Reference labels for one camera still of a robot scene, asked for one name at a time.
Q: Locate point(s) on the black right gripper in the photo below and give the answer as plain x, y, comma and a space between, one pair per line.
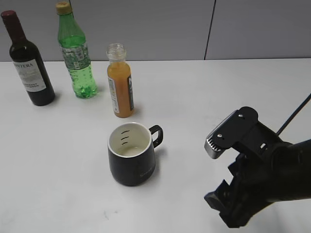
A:
262, 173

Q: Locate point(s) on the black mug white interior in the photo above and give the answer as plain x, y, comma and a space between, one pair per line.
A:
131, 152

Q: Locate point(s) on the orange juice bottle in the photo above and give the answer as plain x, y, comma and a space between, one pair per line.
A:
120, 81

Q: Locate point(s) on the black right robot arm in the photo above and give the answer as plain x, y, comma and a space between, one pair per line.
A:
302, 171

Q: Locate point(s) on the green plastic soda bottle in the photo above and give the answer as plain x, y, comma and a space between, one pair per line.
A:
72, 42

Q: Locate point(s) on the dark red wine bottle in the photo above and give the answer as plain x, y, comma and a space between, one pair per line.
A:
28, 62

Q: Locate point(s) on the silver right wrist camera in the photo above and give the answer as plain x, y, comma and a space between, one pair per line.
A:
230, 131

